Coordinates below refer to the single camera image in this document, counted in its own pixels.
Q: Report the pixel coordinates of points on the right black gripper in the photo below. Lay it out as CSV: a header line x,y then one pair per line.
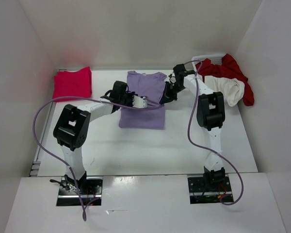
x,y
168,96

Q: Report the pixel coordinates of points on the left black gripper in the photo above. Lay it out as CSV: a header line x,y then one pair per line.
x,y
130,95

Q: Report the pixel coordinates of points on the lavender t shirt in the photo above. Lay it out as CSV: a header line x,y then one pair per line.
x,y
151,86

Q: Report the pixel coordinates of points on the pink t shirt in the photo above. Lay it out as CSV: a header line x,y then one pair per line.
x,y
78,83

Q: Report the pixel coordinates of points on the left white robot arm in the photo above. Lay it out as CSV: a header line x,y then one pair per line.
x,y
72,127

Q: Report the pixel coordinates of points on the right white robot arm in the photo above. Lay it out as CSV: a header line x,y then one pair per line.
x,y
209,110

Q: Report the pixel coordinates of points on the white plastic laundry basket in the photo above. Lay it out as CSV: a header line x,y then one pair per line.
x,y
215,59

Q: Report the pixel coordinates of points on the cream white t shirt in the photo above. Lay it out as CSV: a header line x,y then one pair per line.
x,y
232,89

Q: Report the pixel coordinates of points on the dark red t shirt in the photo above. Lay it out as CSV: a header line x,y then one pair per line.
x,y
228,69

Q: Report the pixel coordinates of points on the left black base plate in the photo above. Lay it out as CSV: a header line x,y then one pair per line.
x,y
90,195

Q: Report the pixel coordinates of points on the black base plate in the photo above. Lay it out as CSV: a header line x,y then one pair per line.
x,y
90,195
200,193

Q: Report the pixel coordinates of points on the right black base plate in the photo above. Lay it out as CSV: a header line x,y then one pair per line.
x,y
200,193

